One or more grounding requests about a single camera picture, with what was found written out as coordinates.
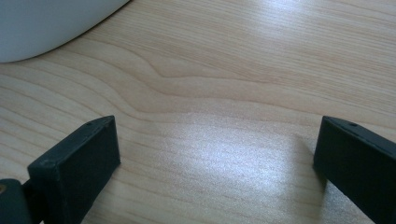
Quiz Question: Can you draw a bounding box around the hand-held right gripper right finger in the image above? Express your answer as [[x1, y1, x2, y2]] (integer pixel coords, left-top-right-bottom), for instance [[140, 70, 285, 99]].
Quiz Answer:
[[313, 115, 396, 224]]

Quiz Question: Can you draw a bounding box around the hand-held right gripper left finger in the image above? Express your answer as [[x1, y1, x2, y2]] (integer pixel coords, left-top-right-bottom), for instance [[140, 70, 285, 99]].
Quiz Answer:
[[27, 115, 121, 224]]

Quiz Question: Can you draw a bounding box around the white pedal trash bin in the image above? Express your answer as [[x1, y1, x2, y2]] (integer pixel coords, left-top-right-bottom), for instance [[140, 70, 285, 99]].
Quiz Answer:
[[0, 0, 131, 63]]

